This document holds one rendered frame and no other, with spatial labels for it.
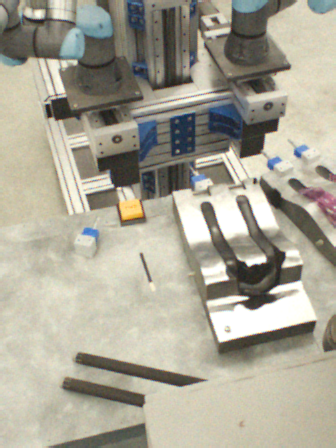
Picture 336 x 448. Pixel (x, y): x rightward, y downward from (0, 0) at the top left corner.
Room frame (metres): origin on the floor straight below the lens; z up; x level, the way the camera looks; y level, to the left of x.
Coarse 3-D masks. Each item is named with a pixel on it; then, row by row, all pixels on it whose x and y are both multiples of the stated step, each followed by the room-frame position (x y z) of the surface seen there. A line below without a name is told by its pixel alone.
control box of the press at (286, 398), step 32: (224, 384) 0.33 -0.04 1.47; (256, 384) 0.33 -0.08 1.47; (288, 384) 0.33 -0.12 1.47; (320, 384) 0.33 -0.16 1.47; (160, 416) 0.29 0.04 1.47; (192, 416) 0.29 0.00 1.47; (224, 416) 0.29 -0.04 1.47; (256, 416) 0.29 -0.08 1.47; (288, 416) 0.29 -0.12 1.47; (320, 416) 0.29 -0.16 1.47
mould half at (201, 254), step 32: (224, 192) 1.22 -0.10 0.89; (256, 192) 1.22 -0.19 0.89; (192, 224) 1.09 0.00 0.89; (224, 224) 1.10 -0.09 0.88; (192, 256) 0.99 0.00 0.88; (256, 256) 0.94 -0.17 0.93; (288, 256) 0.94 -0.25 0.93; (224, 288) 0.87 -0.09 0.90; (288, 288) 0.89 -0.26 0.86; (224, 320) 0.80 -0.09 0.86; (256, 320) 0.80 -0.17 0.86; (288, 320) 0.80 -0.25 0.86
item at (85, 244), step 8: (96, 224) 1.14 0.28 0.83; (88, 232) 1.10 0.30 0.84; (96, 232) 1.10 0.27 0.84; (80, 240) 1.06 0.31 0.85; (88, 240) 1.06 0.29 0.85; (96, 240) 1.09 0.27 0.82; (80, 248) 1.05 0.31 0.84; (88, 248) 1.04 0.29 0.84; (96, 248) 1.07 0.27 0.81; (88, 256) 1.04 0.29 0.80
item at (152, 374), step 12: (72, 360) 0.70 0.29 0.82; (84, 360) 0.70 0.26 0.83; (96, 360) 0.69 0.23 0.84; (108, 360) 0.69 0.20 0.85; (120, 372) 0.66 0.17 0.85; (132, 372) 0.65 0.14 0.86; (144, 372) 0.64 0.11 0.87; (156, 372) 0.64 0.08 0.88; (168, 372) 0.64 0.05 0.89; (168, 384) 0.61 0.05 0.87; (180, 384) 0.61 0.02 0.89; (192, 384) 0.60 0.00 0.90
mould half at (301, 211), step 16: (320, 160) 1.39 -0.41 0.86; (272, 176) 1.32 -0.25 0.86; (288, 176) 1.32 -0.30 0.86; (304, 176) 1.32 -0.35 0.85; (320, 176) 1.32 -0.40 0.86; (272, 192) 1.27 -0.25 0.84; (288, 192) 1.25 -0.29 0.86; (288, 208) 1.20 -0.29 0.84; (304, 208) 1.15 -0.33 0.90; (304, 224) 1.14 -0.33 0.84; (320, 224) 1.10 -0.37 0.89
